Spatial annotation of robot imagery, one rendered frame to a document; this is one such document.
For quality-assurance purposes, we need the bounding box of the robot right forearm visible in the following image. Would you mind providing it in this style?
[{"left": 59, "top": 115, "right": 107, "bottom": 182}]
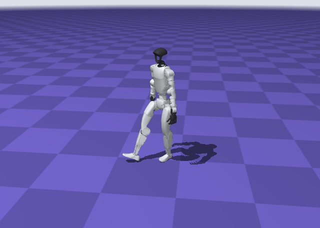
[{"left": 150, "top": 84, "right": 156, "bottom": 99}]

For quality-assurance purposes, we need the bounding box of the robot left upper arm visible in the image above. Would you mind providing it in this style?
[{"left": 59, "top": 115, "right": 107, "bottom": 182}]
[{"left": 165, "top": 68, "right": 176, "bottom": 96}]

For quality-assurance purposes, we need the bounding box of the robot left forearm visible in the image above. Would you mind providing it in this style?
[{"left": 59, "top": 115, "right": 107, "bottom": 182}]
[{"left": 169, "top": 89, "right": 177, "bottom": 113}]

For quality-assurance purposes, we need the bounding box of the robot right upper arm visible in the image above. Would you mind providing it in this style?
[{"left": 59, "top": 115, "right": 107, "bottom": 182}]
[{"left": 150, "top": 64, "right": 156, "bottom": 87}]

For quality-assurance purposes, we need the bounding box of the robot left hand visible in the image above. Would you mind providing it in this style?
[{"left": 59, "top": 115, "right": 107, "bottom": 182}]
[{"left": 166, "top": 108, "right": 177, "bottom": 125}]

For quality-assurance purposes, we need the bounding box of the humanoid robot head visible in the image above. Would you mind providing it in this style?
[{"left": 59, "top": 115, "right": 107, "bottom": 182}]
[{"left": 153, "top": 48, "right": 168, "bottom": 68}]

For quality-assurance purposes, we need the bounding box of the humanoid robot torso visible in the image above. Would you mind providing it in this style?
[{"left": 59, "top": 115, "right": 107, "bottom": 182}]
[{"left": 152, "top": 63, "right": 171, "bottom": 110}]

